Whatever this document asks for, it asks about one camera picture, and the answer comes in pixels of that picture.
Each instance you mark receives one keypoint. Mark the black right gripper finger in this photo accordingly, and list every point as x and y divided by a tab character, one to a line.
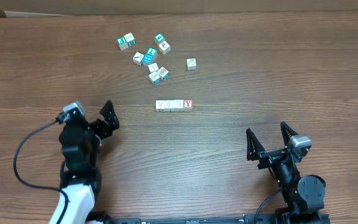
287	132
254	147

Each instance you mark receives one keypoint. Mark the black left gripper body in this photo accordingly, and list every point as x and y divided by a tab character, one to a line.
99	130

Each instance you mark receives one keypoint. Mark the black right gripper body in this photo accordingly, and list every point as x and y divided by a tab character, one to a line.
284	172

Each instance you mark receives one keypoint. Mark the wooden A airplane block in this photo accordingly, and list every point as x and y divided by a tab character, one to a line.
160	105

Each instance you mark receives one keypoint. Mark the red-edged wooden letter block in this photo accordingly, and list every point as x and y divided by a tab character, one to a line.
169	105

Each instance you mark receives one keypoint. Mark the yellow-edged wooden block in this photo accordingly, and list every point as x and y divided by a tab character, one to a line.
178	105

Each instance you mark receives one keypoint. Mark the green B wooden block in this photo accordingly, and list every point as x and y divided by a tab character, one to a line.
187	105

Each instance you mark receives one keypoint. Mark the wooden E letter block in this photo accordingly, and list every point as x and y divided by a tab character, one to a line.
191	64

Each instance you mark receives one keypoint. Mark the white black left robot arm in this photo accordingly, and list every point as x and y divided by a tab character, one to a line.
80	176

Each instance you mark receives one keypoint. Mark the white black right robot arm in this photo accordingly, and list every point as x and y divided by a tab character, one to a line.
303	196

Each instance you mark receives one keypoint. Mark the blue D wooden block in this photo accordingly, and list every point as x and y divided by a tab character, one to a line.
154	78

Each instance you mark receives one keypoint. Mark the hammer picture wooden block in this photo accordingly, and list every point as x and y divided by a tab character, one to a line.
137	58

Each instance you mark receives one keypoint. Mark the white question mark block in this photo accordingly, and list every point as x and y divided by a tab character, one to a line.
153	67

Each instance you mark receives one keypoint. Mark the blue H wooden block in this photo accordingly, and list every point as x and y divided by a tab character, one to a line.
147	59

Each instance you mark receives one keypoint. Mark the brown picture wooden block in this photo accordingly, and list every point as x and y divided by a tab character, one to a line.
163	73

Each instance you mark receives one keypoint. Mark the green picture wooden block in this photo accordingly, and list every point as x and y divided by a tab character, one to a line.
122	43

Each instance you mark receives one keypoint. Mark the green L wooden block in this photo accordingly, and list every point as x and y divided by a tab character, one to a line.
153	52

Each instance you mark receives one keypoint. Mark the green R wooden block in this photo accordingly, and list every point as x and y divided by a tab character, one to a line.
130	39

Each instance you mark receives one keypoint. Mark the red picture wooden block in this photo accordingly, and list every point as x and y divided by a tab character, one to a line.
164	47

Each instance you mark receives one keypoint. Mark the green 4 wooden block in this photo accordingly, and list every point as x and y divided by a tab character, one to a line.
159	38

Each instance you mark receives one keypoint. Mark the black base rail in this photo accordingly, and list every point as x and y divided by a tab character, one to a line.
191	220

